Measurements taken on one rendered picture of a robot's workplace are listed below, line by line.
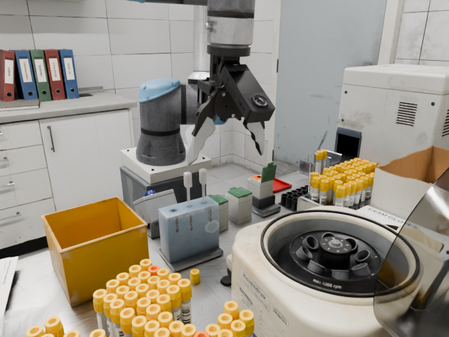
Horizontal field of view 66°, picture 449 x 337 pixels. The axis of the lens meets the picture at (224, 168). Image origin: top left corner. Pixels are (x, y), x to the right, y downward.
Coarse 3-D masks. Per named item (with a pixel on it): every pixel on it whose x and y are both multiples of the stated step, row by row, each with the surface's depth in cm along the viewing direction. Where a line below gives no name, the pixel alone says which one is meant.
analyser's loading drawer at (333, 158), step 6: (330, 156) 101; (336, 156) 99; (342, 156) 106; (348, 156) 106; (354, 156) 106; (300, 162) 97; (306, 162) 96; (330, 162) 96; (336, 162) 98; (342, 162) 101; (300, 168) 98; (306, 168) 96; (306, 174) 97
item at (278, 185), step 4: (276, 180) 98; (280, 180) 97; (276, 184) 96; (280, 184) 96; (284, 184) 96; (288, 184) 95; (276, 188) 93; (280, 188) 92; (284, 188) 92; (288, 188) 93; (276, 192) 91
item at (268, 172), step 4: (268, 164) 76; (272, 164) 77; (276, 164) 78; (264, 168) 76; (268, 168) 77; (272, 168) 77; (264, 172) 76; (268, 172) 77; (272, 172) 78; (264, 176) 77; (268, 176) 78; (272, 176) 78; (264, 180) 77; (268, 180) 78
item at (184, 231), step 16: (160, 208) 61; (176, 208) 61; (192, 208) 61; (208, 208) 62; (160, 224) 61; (176, 224) 59; (192, 224) 61; (208, 224) 63; (160, 240) 63; (176, 240) 60; (192, 240) 62; (208, 240) 64; (176, 256) 61; (192, 256) 63; (208, 256) 63
